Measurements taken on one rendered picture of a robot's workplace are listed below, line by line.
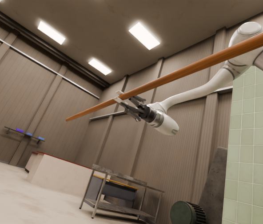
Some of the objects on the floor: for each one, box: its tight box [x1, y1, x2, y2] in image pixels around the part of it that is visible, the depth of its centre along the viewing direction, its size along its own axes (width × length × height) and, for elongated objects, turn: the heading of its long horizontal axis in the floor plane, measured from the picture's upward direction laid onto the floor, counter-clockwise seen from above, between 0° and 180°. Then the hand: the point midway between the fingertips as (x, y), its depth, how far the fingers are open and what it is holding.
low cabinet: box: [24, 152, 38, 173], centre depth 813 cm, size 185×229×86 cm
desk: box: [84, 175, 139, 215], centre depth 512 cm, size 68×133×74 cm, turn 164°
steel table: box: [79, 164, 165, 224], centre depth 425 cm, size 72×189×98 cm, turn 164°
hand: (121, 98), depth 85 cm, fingers closed on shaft, 3 cm apart
